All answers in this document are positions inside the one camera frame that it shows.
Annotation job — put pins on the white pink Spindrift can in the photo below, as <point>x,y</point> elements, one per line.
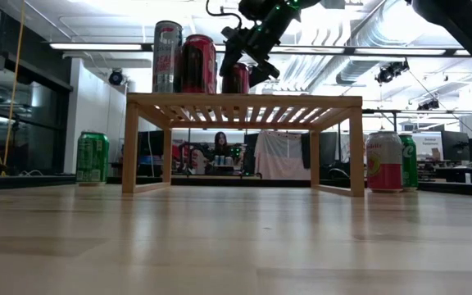
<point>383,164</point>

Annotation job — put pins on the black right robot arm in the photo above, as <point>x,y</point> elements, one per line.
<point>465,24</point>

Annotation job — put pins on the silver ventilation duct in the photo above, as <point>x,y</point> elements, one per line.
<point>355,69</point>

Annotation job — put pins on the tall white Celsius can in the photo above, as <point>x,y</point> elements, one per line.
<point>166,57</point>

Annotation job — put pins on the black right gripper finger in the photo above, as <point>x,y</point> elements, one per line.
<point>264,75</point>
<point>227,59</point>

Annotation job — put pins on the white draped cloth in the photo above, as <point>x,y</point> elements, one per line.
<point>281,157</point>

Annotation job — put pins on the black track light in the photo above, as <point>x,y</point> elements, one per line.
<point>428,105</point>

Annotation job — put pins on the person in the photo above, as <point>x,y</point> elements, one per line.
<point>221,141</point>

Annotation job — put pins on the wooden slatted shelf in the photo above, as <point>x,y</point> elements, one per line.
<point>240,101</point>

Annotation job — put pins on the black stage light cluster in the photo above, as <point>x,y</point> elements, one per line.
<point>391,70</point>

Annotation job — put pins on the red Coca-Cola can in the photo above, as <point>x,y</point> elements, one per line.
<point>236,80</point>
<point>199,65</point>

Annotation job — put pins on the green soda can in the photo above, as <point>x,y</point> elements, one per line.
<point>410,162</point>
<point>92,157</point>

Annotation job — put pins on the round black ceiling lamp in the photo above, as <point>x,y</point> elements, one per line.
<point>115,77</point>

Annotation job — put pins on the white notice board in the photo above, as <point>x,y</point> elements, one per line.
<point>430,145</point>

